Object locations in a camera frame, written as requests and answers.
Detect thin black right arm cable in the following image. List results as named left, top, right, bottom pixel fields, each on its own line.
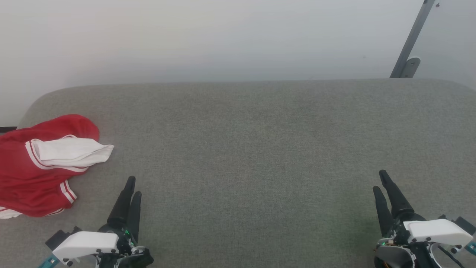
left=437, top=245, right=466, bottom=268

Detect grey metal slanted bar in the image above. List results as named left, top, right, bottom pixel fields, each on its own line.
left=389, top=0, right=435, bottom=78

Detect grey metal bracket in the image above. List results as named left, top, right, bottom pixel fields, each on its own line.
left=401, top=57, right=421, bottom=78

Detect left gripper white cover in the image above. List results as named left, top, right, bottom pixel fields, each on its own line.
left=52, top=176, right=142, bottom=265

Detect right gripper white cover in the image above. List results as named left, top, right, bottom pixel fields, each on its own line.
left=373, top=170, right=474, bottom=268

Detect red basketball jersey white trim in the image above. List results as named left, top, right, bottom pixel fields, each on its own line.
left=0, top=114, right=115, bottom=219

